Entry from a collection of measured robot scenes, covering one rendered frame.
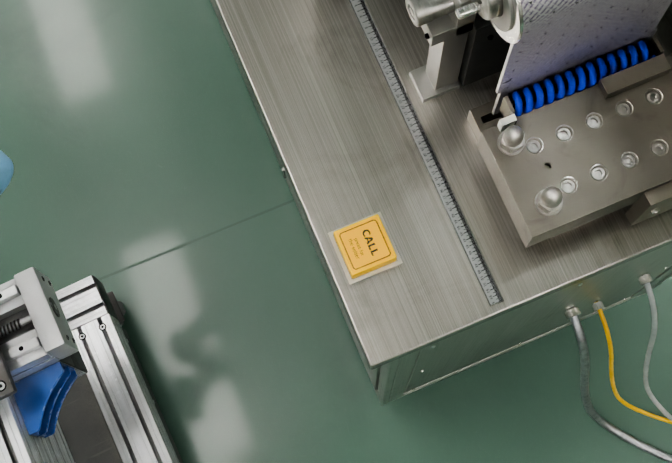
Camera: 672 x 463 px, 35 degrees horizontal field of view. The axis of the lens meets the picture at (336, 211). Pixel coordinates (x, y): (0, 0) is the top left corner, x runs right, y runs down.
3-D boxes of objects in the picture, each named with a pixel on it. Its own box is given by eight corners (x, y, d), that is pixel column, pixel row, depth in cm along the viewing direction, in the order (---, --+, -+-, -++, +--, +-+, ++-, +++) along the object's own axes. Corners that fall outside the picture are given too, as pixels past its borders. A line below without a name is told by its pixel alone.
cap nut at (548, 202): (529, 195, 142) (535, 186, 137) (554, 185, 142) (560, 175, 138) (541, 220, 141) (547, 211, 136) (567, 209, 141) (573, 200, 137)
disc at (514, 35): (460, -38, 135) (471, -102, 120) (463, -39, 135) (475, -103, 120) (510, 63, 131) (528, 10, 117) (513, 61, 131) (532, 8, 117)
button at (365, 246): (333, 235, 154) (332, 231, 152) (377, 217, 155) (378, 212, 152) (352, 279, 152) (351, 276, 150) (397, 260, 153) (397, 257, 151)
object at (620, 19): (495, 90, 144) (513, 33, 126) (652, 27, 146) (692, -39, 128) (497, 94, 144) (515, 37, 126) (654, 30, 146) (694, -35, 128)
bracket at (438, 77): (406, 75, 160) (415, -20, 131) (445, 59, 161) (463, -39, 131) (419, 104, 159) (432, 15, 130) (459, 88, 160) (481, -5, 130)
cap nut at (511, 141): (492, 135, 144) (496, 124, 139) (517, 125, 144) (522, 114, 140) (504, 159, 143) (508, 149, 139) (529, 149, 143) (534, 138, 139)
